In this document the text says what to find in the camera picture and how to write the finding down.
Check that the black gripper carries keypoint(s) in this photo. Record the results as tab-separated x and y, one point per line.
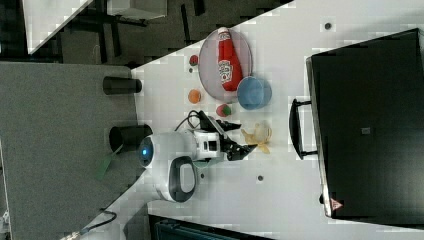
232	149

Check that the peeled toy banana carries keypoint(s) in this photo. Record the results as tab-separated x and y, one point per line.
260	136

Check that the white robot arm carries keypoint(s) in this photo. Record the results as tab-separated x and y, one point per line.
169	174

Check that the green mug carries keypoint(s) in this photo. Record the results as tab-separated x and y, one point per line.
203	163

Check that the toy strawberry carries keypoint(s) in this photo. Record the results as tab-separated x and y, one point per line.
223	110

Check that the blue bowl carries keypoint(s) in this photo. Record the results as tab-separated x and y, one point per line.
254	93

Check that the orange toy fruit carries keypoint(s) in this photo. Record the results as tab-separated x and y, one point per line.
194	96

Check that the red ketchup bottle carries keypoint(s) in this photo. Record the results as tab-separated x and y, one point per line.
229	67

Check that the grey round plate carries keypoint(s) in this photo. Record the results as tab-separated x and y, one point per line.
208	64

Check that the small red toy fruit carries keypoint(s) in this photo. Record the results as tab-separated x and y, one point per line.
193	61

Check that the black cylinder lower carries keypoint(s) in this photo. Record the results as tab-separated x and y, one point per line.
127	138

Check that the black cylinder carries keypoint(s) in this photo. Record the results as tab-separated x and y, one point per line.
118	85
127	138

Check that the black cylinder upper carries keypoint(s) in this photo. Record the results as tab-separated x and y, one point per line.
118	85

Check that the black toaster oven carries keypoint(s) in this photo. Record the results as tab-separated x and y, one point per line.
367	109

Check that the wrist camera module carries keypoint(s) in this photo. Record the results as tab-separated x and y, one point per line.
210	127

